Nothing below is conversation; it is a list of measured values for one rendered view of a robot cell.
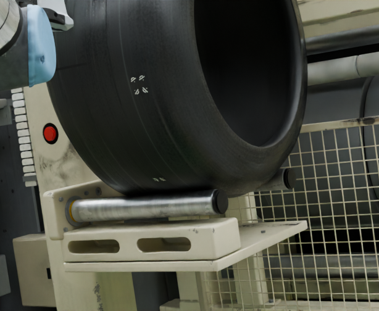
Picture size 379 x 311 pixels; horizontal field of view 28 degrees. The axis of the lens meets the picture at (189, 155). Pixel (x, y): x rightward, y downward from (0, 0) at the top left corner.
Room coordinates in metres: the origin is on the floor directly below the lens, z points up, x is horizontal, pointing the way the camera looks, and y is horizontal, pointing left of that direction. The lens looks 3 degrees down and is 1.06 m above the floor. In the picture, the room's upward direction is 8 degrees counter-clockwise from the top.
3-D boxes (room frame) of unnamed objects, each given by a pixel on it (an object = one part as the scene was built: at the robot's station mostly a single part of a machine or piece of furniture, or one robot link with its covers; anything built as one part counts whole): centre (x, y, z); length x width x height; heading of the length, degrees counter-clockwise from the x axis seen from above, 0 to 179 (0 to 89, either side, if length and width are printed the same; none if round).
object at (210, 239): (1.45, 0.10, 0.84); 0.36 x 0.09 x 0.06; 56
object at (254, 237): (1.57, 0.03, 0.80); 0.37 x 0.36 x 0.02; 146
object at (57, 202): (1.66, 0.17, 0.90); 0.40 x 0.03 x 0.10; 146
